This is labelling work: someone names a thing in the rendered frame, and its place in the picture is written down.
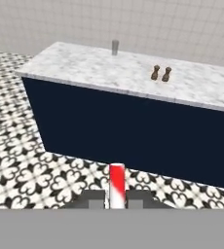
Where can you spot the brown wooden shaker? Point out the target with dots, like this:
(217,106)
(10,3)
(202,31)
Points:
(155,72)
(166,74)

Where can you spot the red and white striped straw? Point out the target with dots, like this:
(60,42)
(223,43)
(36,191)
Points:
(117,185)

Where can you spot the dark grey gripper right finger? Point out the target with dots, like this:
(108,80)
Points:
(139,197)

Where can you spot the navy dining counter with marble top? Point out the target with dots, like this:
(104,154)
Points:
(140,129)

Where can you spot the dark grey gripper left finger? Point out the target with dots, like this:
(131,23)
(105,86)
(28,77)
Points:
(93,197)

